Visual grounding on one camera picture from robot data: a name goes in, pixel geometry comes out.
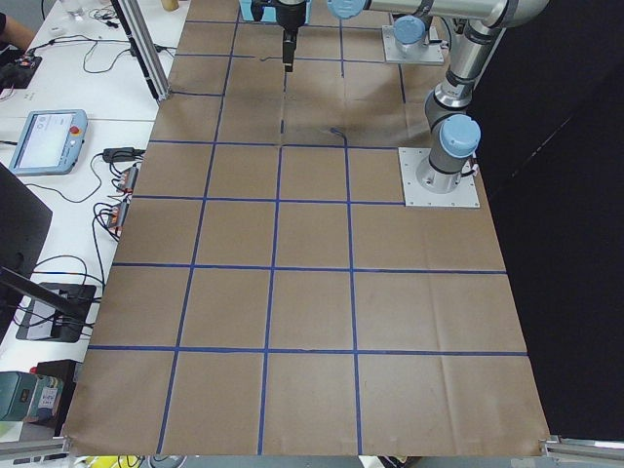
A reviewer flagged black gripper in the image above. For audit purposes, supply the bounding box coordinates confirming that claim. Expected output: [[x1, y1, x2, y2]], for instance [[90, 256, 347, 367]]
[[252, 0, 307, 73]]

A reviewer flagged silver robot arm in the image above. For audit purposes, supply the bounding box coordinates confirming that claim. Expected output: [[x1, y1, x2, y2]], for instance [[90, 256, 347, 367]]
[[250, 1, 513, 72], [416, 1, 547, 194]]

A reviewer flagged light blue plastic bin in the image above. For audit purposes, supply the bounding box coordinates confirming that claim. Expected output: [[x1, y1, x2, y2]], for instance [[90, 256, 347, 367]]
[[238, 0, 313, 24]]

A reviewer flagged black power adapter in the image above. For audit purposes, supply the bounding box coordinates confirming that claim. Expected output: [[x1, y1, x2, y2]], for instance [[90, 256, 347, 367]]
[[102, 146, 136, 163]]

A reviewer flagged teach pendant tablet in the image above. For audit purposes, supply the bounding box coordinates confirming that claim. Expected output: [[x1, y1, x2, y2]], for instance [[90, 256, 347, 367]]
[[9, 109, 88, 176]]

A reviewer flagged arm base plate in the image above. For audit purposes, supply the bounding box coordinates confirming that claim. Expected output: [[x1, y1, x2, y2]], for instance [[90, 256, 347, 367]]
[[382, 25, 445, 66], [398, 147, 480, 209]]

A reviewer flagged aluminium frame post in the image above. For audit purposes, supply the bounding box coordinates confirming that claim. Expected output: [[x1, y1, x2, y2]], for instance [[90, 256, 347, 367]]
[[111, 0, 171, 102]]

